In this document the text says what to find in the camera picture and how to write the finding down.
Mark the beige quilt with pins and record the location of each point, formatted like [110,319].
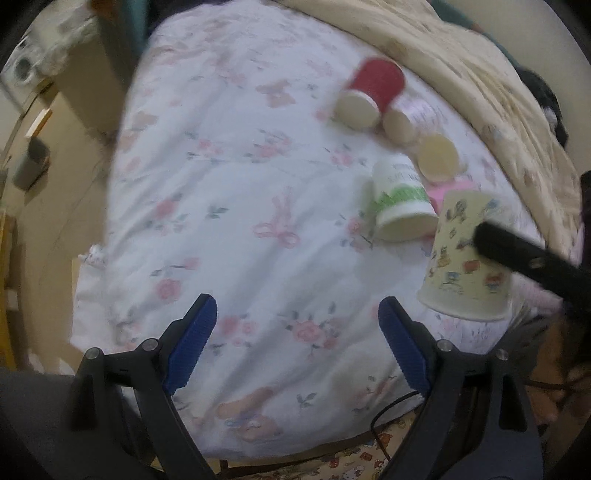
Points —
[466,60]

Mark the yellow cartoon print sheet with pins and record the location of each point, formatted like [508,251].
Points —
[341,464]

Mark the white appliance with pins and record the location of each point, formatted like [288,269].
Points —
[25,64]

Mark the pale purple striped cup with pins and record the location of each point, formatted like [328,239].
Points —
[411,117]

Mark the black and white plush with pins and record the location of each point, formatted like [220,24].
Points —
[547,104]

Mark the pink fluffy cloth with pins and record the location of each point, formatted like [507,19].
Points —
[538,290]

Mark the grey bin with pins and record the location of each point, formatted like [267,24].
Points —
[30,162]

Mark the yellow cartoon print cup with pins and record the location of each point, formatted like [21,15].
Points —
[455,272]

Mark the white cup with green print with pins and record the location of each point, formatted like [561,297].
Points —
[400,203]

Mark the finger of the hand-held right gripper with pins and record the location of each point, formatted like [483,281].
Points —
[531,259]

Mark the red cup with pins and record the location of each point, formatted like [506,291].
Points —
[376,87]

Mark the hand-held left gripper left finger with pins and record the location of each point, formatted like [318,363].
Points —
[194,344]

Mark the white floral blanket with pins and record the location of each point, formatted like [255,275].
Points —
[231,207]

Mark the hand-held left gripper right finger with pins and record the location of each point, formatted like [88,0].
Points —
[406,353]

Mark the pink cup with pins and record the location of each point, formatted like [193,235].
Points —
[438,158]

